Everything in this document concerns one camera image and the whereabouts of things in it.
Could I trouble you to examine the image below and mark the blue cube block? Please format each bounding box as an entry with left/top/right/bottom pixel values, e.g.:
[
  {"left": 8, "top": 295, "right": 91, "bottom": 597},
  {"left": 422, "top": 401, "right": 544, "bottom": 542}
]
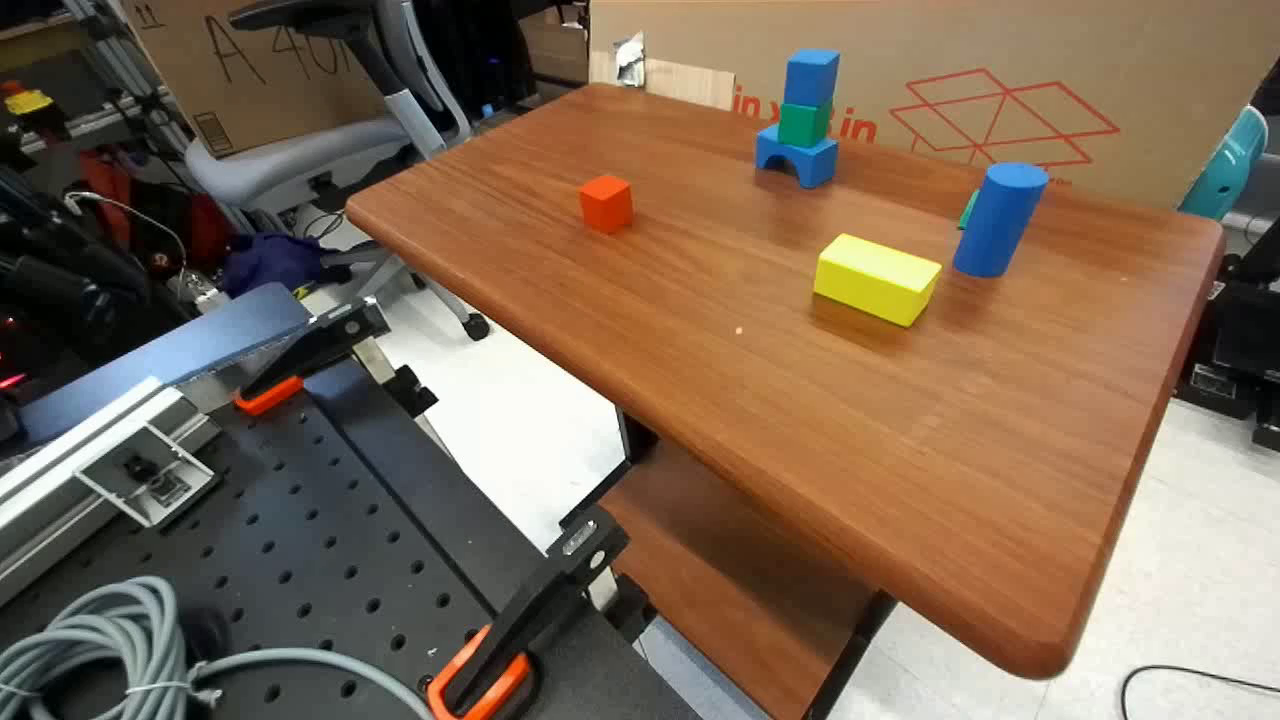
[{"left": 781, "top": 47, "right": 846, "bottom": 112}]

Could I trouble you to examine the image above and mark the orange cube block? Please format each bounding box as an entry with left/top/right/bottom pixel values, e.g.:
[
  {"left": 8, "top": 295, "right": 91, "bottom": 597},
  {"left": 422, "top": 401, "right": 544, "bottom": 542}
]
[{"left": 577, "top": 170, "right": 640, "bottom": 239}]

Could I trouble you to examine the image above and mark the yellow rectangular block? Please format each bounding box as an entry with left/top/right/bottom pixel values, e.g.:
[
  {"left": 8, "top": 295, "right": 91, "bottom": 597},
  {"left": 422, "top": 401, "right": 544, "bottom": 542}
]
[{"left": 807, "top": 231, "right": 950, "bottom": 332}]

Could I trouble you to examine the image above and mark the blue arch block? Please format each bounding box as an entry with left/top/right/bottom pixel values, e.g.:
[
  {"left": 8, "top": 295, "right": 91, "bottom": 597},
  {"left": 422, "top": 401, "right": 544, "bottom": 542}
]
[{"left": 753, "top": 120, "right": 846, "bottom": 190}]

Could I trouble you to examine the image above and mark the blue cylinder block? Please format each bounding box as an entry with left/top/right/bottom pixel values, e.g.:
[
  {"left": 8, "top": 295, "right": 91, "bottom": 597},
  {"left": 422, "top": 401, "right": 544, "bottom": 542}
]
[{"left": 950, "top": 160, "right": 1053, "bottom": 283}]

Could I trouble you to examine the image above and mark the wooden table lower shelf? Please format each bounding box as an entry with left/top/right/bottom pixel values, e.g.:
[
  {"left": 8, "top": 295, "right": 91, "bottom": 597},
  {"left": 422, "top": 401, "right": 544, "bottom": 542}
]
[{"left": 595, "top": 443, "right": 884, "bottom": 720}]

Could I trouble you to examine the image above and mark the black orange bar clamp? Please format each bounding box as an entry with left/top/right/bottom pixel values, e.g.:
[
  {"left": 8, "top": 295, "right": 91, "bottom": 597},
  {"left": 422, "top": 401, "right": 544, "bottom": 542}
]
[
  {"left": 230, "top": 295, "right": 442, "bottom": 421},
  {"left": 422, "top": 502, "right": 634, "bottom": 720}
]

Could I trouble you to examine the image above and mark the white paper label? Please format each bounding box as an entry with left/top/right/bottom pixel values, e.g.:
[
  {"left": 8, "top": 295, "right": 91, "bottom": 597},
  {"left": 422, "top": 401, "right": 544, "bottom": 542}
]
[{"left": 610, "top": 26, "right": 654, "bottom": 93}]

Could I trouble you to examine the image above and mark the dark blue cloth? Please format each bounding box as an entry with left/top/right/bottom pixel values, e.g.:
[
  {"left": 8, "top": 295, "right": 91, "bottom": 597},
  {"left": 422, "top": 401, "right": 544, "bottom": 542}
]
[{"left": 215, "top": 231, "right": 333, "bottom": 298}]

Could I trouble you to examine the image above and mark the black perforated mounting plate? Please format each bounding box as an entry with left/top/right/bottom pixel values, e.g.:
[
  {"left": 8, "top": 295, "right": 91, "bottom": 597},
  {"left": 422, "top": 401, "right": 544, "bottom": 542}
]
[{"left": 0, "top": 356, "right": 703, "bottom": 720}]

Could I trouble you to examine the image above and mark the grey office chair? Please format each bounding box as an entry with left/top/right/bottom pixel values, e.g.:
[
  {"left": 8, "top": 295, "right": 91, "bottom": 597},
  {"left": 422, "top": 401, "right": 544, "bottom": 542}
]
[{"left": 177, "top": 0, "right": 497, "bottom": 343}]

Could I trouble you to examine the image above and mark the cardboard box with red print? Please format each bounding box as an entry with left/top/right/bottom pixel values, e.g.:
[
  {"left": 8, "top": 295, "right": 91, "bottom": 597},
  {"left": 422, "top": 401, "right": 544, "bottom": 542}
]
[{"left": 585, "top": 0, "right": 1280, "bottom": 213}]

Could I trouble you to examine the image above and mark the blue-grey metal plate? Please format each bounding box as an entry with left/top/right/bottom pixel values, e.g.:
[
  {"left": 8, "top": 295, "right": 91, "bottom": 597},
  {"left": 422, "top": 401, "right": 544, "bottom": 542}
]
[{"left": 17, "top": 279, "right": 313, "bottom": 443}]

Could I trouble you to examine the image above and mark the cardboard box with black lettering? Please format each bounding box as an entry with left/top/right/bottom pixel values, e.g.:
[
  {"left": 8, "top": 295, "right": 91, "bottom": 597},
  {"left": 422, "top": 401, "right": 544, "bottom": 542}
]
[{"left": 125, "top": 0, "right": 404, "bottom": 156}]

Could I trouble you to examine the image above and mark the teal chair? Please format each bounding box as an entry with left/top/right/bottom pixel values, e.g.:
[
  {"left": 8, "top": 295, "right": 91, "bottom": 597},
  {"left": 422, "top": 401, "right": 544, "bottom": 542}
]
[{"left": 1175, "top": 98, "right": 1274, "bottom": 225}]

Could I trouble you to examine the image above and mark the aluminium extrusion rail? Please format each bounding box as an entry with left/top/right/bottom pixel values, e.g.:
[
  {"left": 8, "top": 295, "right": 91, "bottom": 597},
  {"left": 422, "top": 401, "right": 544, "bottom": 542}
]
[{"left": 0, "top": 375, "right": 226, "bottom": 603}]

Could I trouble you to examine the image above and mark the grey coiled cable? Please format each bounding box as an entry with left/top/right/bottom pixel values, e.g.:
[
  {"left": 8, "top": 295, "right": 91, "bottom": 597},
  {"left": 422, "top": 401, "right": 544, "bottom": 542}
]
[{"left": 0, "top": 573, "right": 438, "bottom": 720}]

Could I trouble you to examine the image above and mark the black floor cable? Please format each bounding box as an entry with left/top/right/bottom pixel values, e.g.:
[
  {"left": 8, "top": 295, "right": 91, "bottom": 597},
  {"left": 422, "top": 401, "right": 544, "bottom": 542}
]
[{"left": 1116, "top": 661, "right": 1280, "bottom": 720}]

